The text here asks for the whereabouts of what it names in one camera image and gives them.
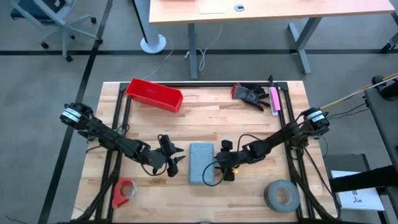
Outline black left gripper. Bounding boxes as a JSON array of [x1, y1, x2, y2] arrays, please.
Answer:
[[145, 134, 187, 178]]

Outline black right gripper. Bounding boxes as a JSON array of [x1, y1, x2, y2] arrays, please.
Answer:
[[216, 139, 249, 182]]

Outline grey plastic tool case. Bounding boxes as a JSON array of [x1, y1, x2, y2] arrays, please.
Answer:
[[187, 142, 216, 186]]

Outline red plastic bin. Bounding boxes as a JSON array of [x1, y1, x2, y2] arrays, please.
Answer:
[[125, 77, 183, 113]]

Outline red tape dispenser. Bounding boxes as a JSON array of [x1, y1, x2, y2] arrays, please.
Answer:
[[111, 178, 139, 209]]

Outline column with white round base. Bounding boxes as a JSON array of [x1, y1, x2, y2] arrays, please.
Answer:
[[132, 0, 167, 54]]

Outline black flat bar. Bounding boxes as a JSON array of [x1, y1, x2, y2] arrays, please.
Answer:
[[328, 164, 398, 194]]

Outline white pole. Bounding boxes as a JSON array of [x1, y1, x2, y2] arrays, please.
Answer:
[[320, 76, 398, 111]]

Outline white printed paper sheet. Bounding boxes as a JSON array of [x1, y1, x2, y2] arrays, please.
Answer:
[[330, 170, 386, 212]]

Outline white flat pad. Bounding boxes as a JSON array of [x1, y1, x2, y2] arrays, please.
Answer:
[[198, 2, 226, 15]]

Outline wooden desk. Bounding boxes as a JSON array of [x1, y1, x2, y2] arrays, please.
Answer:
[[148, 0, 396, 80]]

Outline black side table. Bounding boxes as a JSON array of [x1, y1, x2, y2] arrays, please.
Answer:
[[363, 74, 398, 170]]

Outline grey office chair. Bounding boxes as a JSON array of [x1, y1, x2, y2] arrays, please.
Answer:
[[9, 0, 104, 62]]

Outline yellow pole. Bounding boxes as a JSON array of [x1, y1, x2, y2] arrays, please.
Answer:
[[357, 72, 398, 91]]

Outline dark desk leg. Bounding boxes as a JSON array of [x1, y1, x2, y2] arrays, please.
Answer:
[[381, 12, 398, 54]]

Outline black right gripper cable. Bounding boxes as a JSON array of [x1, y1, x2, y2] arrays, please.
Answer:
[[201, 159, 225, 187]]

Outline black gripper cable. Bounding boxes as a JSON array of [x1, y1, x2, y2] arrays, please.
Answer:
[[201, 159, 225, 187], [139, 146, 170, 177]]

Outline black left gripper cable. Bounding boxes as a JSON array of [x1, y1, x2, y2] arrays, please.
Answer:
[[139, 146, 170, 177]]

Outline grey duct tape roll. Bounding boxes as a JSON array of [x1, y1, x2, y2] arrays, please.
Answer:
[[264, 179, 301, 213]]

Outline thin white cable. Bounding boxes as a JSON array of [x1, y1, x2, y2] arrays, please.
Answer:
[[143, 35, 175, 81]]

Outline thick white cable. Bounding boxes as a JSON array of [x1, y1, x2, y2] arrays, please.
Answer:
[[196, 24, 223, 72]]

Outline black power cable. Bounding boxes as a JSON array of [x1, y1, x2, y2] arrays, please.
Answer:
[[323, 102, 370, 121]]

